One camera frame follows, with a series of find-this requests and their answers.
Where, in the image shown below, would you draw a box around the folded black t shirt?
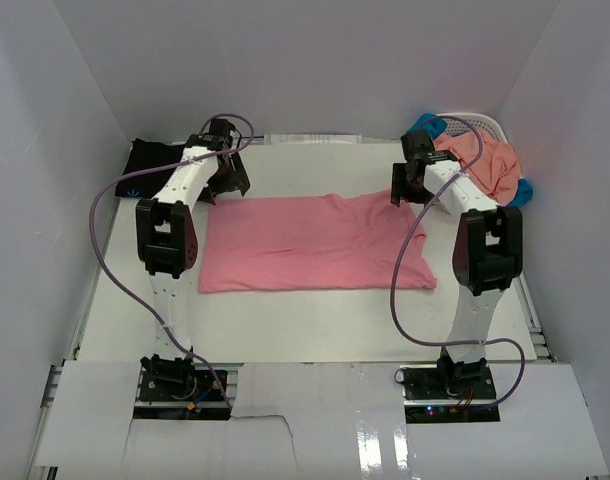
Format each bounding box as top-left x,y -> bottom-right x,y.
114,138 -> 186,202

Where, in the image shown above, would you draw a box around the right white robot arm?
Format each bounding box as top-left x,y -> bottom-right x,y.
391,130 -> 523,399

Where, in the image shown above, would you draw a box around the white perforated laundry basket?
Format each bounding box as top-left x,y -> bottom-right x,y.
433,112 -> 507,153

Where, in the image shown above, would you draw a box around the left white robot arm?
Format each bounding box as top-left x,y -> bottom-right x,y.
135,116 -> 250,360

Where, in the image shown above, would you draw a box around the pink t shirt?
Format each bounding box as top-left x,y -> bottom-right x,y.
198,191 -> 437,294

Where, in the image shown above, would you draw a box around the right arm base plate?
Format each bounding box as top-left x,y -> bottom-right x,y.
393,366 -> 501,425

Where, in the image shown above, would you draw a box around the blue t shirt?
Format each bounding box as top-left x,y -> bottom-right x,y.
407,113 -> 533,207

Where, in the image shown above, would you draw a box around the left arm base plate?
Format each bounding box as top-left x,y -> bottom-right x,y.
133,354 -> 231,421

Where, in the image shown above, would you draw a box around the salmon orange t shirt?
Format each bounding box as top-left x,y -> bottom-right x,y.
434,130 -> 522,206

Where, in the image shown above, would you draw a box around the white paper sheets at back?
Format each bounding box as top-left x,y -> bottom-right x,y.
252,134 -> 362,145

